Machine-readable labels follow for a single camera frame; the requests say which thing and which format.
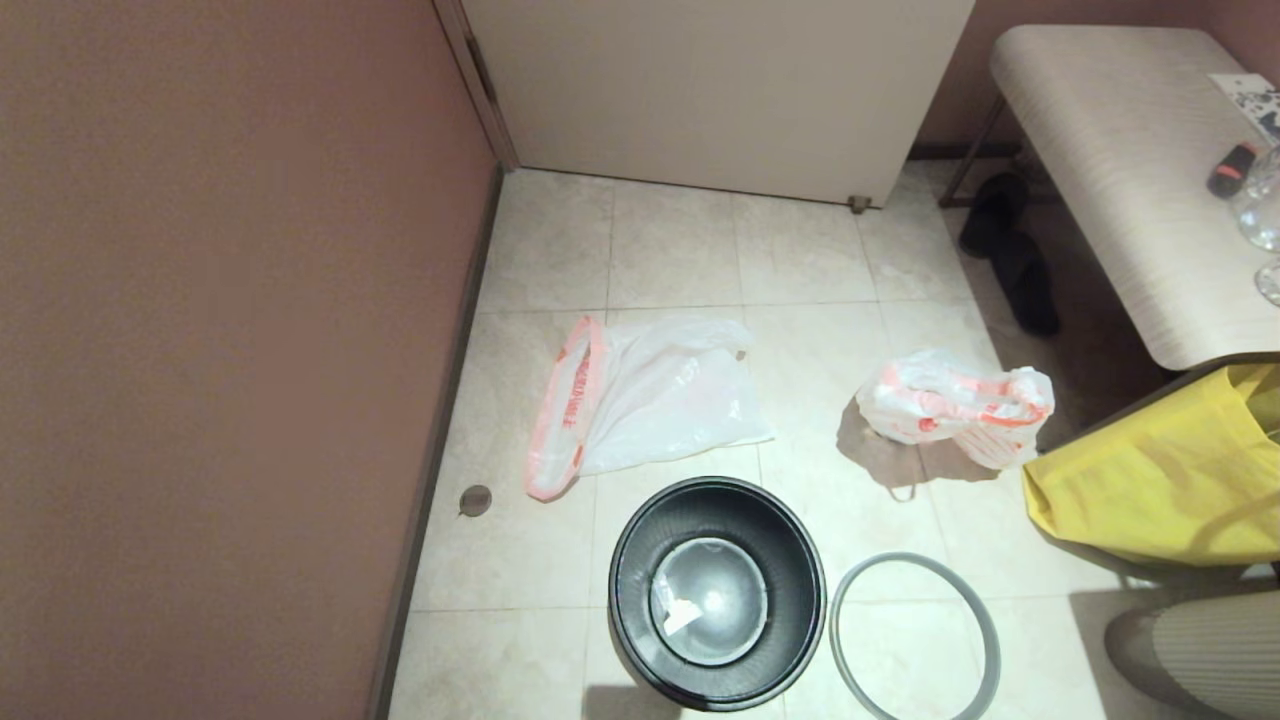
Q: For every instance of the dark door hinge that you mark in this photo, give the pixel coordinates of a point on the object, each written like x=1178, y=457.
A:
x=483, y=70

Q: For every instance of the printed paper leaflet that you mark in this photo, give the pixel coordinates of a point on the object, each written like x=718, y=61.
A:
x=1255, y=100

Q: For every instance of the grey ribbed stool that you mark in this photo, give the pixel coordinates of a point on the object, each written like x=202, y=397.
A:
x=1200, y=660

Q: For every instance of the black and red remote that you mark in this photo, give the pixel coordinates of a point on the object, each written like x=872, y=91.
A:
x=1232, y=172

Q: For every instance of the clear drinking glass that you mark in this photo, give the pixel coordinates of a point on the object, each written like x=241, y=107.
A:
x=1272, y=285
x=1262, y=215

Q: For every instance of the beige door frame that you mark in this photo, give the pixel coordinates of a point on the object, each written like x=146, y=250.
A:
x=495, y=130

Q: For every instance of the thin metal table leg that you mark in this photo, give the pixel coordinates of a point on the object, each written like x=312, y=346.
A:
x=975, y=152

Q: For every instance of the small metal door stopper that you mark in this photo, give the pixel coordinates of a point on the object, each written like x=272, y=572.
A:
x=860, y=205

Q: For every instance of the beige wood-grain table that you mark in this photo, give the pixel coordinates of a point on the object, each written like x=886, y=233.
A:
x=1120, y=180

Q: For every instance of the white paper scrap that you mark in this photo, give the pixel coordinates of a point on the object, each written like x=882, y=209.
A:
x=683, y=617

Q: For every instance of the black slipper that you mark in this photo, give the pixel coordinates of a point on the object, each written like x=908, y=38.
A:
x=1028, y=285
x=995, y=210

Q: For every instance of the round metal floor drain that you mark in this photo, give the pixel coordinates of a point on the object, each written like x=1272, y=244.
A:
x=475, y=501

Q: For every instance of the white red plastic bin liner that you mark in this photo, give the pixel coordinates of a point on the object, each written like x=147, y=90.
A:
x=670, y=400

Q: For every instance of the black round trash bin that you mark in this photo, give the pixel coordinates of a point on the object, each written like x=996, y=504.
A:
x=640, y=600

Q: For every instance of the white door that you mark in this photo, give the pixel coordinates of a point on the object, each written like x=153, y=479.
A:
x=720, y=90

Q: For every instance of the white red plastic bag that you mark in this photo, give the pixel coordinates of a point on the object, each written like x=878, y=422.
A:
x=940, y=405

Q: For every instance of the yellow fabric bag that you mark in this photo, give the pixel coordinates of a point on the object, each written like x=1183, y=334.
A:
x=1150, y=470

